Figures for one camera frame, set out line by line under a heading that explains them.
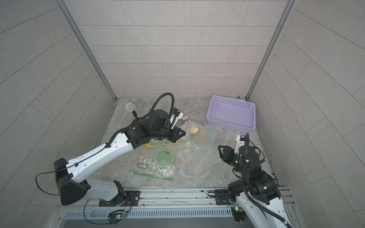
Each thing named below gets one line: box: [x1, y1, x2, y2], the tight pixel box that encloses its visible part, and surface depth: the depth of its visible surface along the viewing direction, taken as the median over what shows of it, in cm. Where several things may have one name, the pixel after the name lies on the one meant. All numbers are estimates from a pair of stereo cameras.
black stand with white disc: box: [125, 101, 139, 120], surface depth 80 cm
